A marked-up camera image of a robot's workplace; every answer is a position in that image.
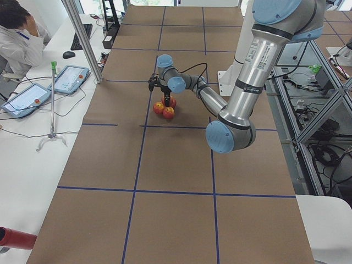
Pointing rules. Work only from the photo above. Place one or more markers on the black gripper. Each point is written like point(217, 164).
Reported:
point(165, 89)

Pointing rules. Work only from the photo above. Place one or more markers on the lone red yellow apple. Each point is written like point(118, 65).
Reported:
point(163, 101)

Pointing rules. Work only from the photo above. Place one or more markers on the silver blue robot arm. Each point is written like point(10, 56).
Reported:
point(276, 23)

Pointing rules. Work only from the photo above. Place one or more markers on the rear red yellow apple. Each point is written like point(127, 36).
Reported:
point(172, 102)

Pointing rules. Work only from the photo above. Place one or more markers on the left red yellow apple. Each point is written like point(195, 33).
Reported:
point(158, 107)

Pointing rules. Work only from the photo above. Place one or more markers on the right red yellow apple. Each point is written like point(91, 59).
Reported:
point(168, 113)

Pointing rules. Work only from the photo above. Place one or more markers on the far blue teach pendant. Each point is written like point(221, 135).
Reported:
point(70, 79)

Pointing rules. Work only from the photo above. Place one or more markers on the blue teach pendant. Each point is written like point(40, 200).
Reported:
point(70, 79)
point(27, 101)

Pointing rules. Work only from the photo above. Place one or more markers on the brown paper table cover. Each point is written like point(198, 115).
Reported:
point(138, 188)

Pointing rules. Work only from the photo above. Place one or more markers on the black computer mouse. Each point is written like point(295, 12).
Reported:
point(68, 54)

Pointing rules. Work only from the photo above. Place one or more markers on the near blue teach pendant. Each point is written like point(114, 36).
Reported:
point(27, 101)

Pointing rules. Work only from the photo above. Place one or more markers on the person in white coat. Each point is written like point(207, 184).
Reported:
point(23, 39)

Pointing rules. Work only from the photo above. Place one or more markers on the red cylinder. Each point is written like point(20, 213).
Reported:
point(11, 238)

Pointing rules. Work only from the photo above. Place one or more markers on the green handled reacher grabber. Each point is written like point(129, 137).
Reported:
point(52, 136)

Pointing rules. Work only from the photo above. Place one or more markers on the aluminium frame column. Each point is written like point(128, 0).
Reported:
point(83, 38)

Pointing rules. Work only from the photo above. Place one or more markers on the aluminium truss frame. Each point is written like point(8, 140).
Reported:
point(310, 95)

